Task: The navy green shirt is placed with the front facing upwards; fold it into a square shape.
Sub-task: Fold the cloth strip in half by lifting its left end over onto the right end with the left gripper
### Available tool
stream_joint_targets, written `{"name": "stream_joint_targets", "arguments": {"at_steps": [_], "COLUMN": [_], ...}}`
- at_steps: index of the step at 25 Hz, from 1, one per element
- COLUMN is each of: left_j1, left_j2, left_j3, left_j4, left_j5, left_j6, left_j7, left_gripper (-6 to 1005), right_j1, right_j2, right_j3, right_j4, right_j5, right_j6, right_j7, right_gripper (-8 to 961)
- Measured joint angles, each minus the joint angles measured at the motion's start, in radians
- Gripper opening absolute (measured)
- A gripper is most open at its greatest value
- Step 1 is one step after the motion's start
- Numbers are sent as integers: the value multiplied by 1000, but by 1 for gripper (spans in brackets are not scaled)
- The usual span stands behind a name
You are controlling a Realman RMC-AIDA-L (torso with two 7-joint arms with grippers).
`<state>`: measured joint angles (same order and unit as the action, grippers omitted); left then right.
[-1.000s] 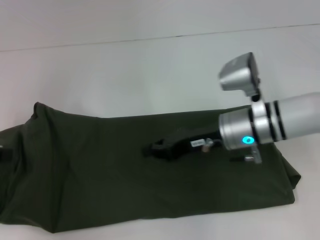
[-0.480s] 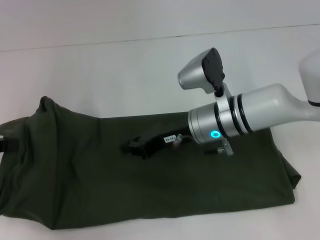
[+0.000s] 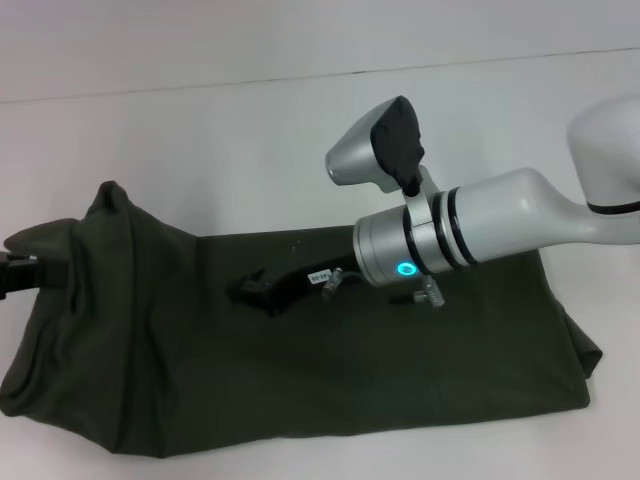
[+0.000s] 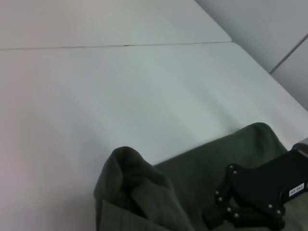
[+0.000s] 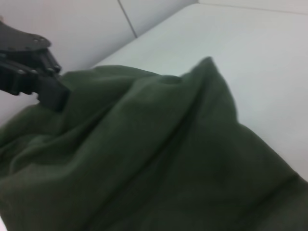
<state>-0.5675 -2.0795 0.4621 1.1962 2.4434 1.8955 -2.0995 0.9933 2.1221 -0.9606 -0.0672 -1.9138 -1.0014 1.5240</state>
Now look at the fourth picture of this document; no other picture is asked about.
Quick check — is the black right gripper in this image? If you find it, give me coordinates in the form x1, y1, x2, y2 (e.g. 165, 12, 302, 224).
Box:
202, 143, 308, 231

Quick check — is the dark green FREE! t-shirt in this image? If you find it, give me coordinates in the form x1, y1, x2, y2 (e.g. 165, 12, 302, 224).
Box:
93, 122, 308, 231

